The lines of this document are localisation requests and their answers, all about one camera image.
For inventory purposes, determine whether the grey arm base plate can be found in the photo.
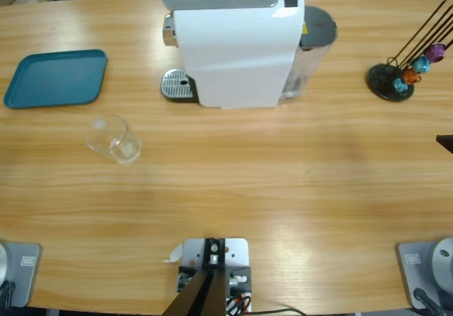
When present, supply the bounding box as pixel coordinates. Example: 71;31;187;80
0;242;42;309
395;241;453;310

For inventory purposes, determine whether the purple coffee capsule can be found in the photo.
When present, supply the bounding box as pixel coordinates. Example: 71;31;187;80
424;42;446;62

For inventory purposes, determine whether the clear water tank dark lid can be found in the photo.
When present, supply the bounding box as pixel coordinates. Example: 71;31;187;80
282;6;338;101

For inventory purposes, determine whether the white capsule coffee machine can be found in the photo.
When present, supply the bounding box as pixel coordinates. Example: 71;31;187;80
161;0;305;111

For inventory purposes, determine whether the white paper tag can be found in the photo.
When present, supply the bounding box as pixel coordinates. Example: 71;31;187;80
163;244;184;264

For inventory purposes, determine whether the light blue coffee capsule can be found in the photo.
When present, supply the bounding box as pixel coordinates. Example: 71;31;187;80
412;55;432;74

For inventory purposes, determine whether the metal drip tray grate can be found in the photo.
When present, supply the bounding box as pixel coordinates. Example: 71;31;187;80
161;67;199;103

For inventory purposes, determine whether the black cable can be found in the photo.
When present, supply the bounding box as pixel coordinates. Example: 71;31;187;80
249;307;312;316
413;287;445;316
0;281;17;310

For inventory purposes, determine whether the dark camera post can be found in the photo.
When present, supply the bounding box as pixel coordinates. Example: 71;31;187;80
162;237;227;316

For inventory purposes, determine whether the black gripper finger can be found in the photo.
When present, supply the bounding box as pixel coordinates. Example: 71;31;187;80
436;135;453;154

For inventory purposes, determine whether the teal plastic tray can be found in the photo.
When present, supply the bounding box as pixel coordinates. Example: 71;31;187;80
2;49;108;110

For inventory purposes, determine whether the clear drinking glass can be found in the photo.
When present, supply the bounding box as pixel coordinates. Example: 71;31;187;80
84;113;143;167

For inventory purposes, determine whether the black capsule holder with rods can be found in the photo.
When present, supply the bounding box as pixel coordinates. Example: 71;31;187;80
366;0;453;103

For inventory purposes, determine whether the orange coffee capsule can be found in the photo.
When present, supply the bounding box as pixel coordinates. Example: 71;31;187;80
402;67;422;85

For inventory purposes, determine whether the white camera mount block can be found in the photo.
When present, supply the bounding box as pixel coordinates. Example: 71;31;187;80
176;237;253;313

